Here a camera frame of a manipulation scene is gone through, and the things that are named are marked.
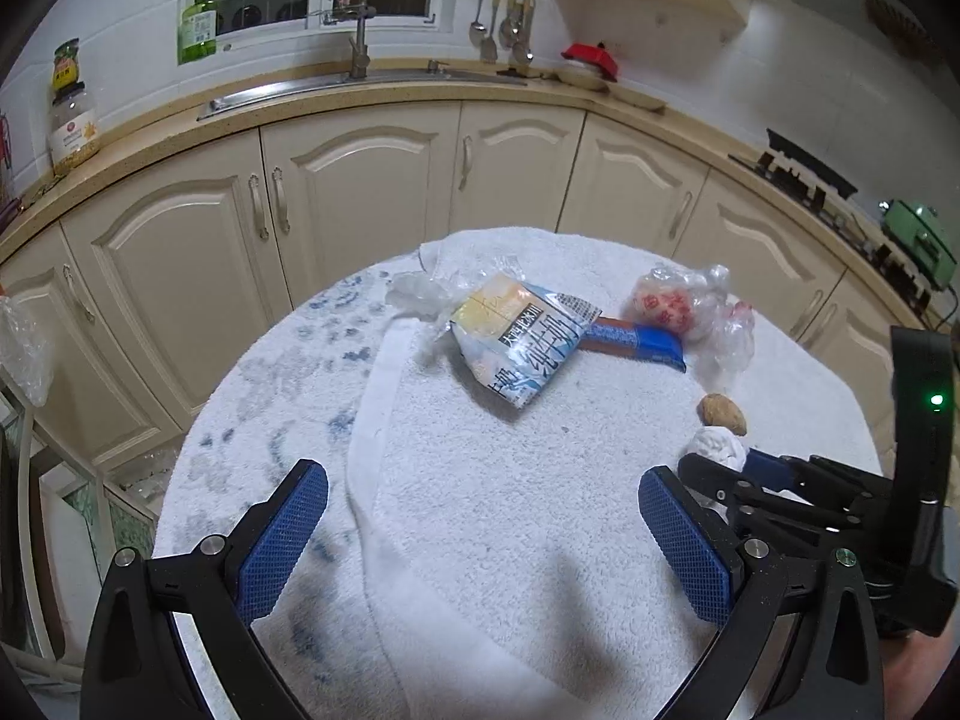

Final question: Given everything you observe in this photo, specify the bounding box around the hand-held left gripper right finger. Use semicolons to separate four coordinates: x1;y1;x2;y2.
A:
637;465;886;720

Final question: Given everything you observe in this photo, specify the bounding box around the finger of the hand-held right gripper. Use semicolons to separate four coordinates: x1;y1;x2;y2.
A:
677;454;887;565
745;448;895;520

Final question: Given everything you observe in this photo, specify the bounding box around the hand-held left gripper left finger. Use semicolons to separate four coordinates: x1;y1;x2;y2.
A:
80;457;331;720

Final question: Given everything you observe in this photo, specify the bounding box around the white tissue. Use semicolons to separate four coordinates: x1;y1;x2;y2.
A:
688;426;749;475

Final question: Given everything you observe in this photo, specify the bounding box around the person's right forearm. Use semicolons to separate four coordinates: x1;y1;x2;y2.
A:
881;631;955;717

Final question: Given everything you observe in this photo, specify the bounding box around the walnut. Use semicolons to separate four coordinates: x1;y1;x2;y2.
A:
697;392;749;437

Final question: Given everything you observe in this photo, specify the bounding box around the blue patterned table cloth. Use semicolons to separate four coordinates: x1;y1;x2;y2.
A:
150;255;422;720

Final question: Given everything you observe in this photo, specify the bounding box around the white towel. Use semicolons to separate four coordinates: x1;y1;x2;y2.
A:
346;227;887;720

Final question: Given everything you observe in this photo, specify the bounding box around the brown and blue snack wrapper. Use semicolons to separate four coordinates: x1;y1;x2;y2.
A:
581;315;688;374

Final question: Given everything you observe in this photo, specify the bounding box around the clear plastic bag red print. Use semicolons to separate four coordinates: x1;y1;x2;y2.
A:
626;262;757;392

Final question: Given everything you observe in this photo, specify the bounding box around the green electric cooker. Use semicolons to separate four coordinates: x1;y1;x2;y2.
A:
879;199;959;290

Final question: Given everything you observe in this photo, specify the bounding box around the white metal rack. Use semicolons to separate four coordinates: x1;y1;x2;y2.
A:
0;371;163;685

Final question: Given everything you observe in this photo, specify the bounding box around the white and blue milk bag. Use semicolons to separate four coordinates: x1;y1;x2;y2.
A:
448;272;605;410

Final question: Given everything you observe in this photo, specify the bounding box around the clear plastic film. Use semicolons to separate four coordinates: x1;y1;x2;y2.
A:
384;255;526;325

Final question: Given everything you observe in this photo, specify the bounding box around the black gas stove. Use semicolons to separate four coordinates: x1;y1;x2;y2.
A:
731;129;938;310

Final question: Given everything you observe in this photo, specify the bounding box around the cream kitchen base cabinet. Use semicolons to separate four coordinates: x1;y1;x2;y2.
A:
0;52;960;482

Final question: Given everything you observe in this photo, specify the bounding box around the beige dish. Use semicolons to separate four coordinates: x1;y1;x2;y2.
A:
555;64;608;92

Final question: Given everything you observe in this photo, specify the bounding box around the red pot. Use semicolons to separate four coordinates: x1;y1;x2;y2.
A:
561;41;620;83

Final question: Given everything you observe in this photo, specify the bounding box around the metal sink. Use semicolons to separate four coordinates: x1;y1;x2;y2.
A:
199;69;527;122

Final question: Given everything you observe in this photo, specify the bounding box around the range hood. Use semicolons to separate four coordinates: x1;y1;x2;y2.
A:
780;0;947;62

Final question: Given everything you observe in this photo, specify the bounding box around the large clear jar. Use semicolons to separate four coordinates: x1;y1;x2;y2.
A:
49;79;101;175

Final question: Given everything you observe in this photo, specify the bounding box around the metal faucet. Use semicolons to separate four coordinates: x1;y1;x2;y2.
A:
311;4;377;80

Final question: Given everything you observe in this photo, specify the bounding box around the green bottle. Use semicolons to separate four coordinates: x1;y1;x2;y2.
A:
178;0;218;65

